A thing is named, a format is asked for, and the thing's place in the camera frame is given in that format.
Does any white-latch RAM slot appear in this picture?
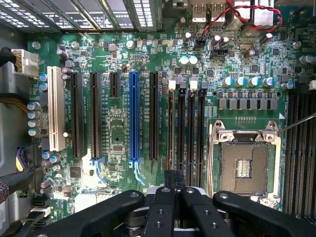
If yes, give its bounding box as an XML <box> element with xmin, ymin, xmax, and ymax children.
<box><xmin>168</xmin><ymin>79</ymin><xmax>177</xmax><ymax>171</ymax></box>
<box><xmin>188</xmin><ymin>78</ymin><xmax>198</xmax><ymax>187</ymax></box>

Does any black-latch RAM slot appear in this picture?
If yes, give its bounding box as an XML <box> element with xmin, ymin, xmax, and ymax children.
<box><xmin>177</xmin><ymin>80</ymin><xmax>187</xmax><ymax>172</ymax></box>
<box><xmin>198</xmin><ymin>80</ymin><xmax>208</xmax><ymax>190</ymax></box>

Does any long black expansion slot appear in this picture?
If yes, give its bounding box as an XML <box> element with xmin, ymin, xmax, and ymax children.
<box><xmin>149</xmin><ymin>72</ymin><xmax>159</xmax><ymax>161</ymax></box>
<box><xmin>71</xmin><ymin>72</ymin><xmax>84</xmax><ymax>159</ymax></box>
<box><xmin>89</xmin><ymin>72</ymin><xmax>109</xmax><ymax>185</ymax></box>

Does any blue expansion slot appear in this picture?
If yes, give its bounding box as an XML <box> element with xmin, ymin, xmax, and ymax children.
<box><xmin>128</xmin><ymin>71</ymin><xmax>147</xmax><ymax>186</ymax></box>

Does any black RAM slot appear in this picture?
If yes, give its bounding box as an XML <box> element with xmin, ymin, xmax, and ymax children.
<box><xmin>305</xmin><ymin>80</ymin><xmax>316</xmax><ymax>220</ymax></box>
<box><xmin>283</xmin><ymin>93</ymin><xmax>299</xmax><ymax>216</ymax></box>
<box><xmin>295</xmin><ymin>93</ymin><xmax>309</xmax><ymax>219</ymax></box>

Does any short black expansion slot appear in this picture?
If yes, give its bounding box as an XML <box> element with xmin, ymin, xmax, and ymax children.
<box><xmin>109</xmin><ymin>72</ymin><xmax>121</xmax><ymax>98</ymax></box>

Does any white PCI expansion slot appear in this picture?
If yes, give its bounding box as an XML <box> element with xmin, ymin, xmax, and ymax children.
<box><xmin>47</xmin><ymin>66</ymin><xmax>66</xmax><ymax>152</ymax></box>

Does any metal CPU socket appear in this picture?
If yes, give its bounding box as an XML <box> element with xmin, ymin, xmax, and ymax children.
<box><xmin>208</xmin><ymin>119</ymin><xmax>282</xmax><ymax>210</ymax></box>

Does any green PC motherboard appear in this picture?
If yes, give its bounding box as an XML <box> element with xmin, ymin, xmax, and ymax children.
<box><xmin>27</xmin><ymin>0</ymin><xmax>316</xmax><ymax>224</ymax></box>

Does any black SATA connector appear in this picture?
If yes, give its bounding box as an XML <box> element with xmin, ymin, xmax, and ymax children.
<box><xmin>31</xmin><ymin>196</ymin><xmax>51</xmax><ymax>208</ymax></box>

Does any thin metal locking lever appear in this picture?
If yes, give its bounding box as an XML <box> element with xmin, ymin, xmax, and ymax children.
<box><xmin>276</xmin><ymin>114</ymin><xmax>316</xmax><ymax>136</ymax></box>

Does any black fan header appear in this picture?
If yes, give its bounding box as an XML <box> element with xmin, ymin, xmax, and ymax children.
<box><xmin>211</xmin><ymin>48</ymin><xmax>228</xmax><ymax>57</ymax></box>

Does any white power connector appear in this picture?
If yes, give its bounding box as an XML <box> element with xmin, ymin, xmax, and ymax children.
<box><xmin>10</xmin><ymin>48</ymin><xmax>40</xmax><ymax>78</ymax></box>

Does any silver USB port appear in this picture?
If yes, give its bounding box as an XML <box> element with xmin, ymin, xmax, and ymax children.
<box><xmin>191</xmin><ymin>1</ymin><xmax>207</xmax><ymax>23</ymax></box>
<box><xmin>210</xmin><ymin>1</ymin><xmax>227</xmax><ymax>23</ymax></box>

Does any black plug with purple wires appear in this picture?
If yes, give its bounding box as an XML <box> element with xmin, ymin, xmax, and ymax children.
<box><xmin>15</xmin><ymin>142</ymin><xmax>43</xmax><ymax>174</ymax></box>

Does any thick black cable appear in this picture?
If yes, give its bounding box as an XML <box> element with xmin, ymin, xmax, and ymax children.
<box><xmin>0</xmin><ymin>165</ymin><xmax>43</xmax><ymax>197</ymax></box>

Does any red-black braided cable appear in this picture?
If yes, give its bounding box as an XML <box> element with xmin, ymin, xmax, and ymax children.
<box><xmin>0</xmin><ymin>181</ymin><xmax>9</xmax><ymax>204</ymax></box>

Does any yellow braided wire bundle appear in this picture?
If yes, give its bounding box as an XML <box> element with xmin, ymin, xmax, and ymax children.
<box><xmin>0</xmin><ymin>97</ymin><xmax>30</xmax><ymax>115</ymax></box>

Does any red and black twisted wire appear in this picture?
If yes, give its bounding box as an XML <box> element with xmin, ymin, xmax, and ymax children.
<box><xmin>200</xmin><ymin>0</ymin><xmax>284</xmax><ymax>41</ymax></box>

